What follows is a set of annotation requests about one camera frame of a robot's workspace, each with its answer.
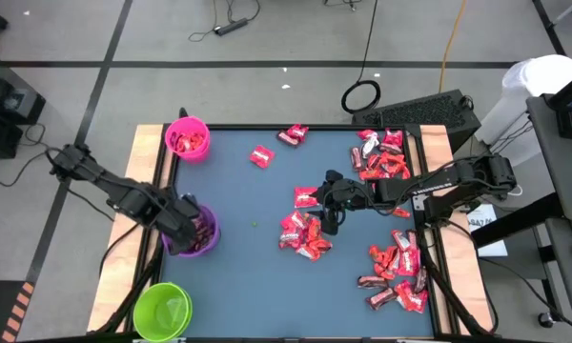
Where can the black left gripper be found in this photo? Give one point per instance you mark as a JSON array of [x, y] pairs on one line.
[[181, 216]]

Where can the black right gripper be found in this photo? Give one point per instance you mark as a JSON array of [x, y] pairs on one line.
[[353, 195]]

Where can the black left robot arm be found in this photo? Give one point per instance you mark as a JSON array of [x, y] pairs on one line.
[[124, 195]]

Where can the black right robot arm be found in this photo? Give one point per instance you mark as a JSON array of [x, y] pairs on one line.
[[438, 183]]

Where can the silver candy wrapper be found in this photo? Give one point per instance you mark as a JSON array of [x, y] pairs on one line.
[[370, 147]]

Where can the purple plastic bucket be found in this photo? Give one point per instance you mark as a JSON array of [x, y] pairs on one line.
[[209, 250]]

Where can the red Skittles Gummies pack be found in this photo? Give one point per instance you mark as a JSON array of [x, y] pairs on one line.
[[290, 238]]

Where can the orange silver-striped Reese's pack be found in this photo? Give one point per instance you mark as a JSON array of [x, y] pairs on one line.
[[308, 252]]

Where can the torn red wrapper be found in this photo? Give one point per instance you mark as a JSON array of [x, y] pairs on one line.
[[393, 158]]

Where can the green plastic bucket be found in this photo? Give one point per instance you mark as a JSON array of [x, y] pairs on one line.
[[162, 312]]

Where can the wooden table side board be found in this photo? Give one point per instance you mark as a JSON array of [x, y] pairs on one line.
[[433, 143], [112, 286]]

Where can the pink plastic bucket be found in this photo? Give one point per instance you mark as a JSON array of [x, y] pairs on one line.
[[188, 123]]

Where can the white paper sheet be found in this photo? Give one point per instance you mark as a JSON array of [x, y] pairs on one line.
[[493, 243]]

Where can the black desk beam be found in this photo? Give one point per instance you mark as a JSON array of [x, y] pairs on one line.
[[515, 223]]

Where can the black power strip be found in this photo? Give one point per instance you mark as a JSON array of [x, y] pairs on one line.
[[231, 26]]

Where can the black equipment cart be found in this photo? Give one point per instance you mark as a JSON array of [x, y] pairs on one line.
[[9, 105]]

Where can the grey desk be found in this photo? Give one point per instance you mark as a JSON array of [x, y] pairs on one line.
[[562, 267], [567, 167]]

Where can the white trash bin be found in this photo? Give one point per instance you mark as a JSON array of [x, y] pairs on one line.
[[543, 76]]

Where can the black caster wheel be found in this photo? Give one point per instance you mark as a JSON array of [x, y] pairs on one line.
[[546, 320]]

